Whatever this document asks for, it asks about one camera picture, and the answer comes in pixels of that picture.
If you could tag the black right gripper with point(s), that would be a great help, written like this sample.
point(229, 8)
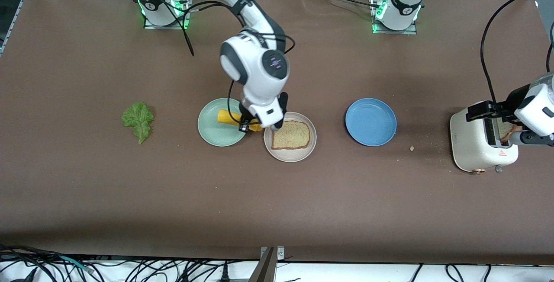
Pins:
point(245, 123)

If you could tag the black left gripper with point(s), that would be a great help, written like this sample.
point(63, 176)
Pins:
point(512, 99)

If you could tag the yellow mustard squeeze bottle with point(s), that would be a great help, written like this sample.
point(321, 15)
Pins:
point(227, 117)

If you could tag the brown bread slice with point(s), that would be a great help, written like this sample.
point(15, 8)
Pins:
point(292, 136)
point(505, 131)

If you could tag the green lettuce leaf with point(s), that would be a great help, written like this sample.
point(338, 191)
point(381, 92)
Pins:
point(137, 120)

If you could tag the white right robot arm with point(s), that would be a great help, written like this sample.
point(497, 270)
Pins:
point(259, 70)

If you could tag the mint green plate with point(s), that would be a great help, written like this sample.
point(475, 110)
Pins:
point(212, 132)

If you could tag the beige plate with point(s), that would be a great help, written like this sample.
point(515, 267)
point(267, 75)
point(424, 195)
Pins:
point(290, 155)

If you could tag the blue plate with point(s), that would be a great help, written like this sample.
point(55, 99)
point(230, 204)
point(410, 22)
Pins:
point(370, 122)

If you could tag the cream white toaster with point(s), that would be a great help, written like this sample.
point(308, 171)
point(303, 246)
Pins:
point(469, 143)

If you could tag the black power plug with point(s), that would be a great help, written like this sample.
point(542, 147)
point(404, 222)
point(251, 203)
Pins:
point(224, 274)

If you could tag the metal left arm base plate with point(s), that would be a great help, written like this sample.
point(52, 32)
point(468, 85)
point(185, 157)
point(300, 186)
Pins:
point(396, 32)

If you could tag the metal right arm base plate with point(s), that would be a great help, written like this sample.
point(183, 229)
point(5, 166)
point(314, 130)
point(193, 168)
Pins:
point(187, 5)

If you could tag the metal table edge bracket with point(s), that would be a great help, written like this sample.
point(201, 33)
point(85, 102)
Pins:
point(268, 269)

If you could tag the aluminium frame rail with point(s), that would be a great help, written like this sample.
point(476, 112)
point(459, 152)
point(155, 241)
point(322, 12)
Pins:
point(21, 5)

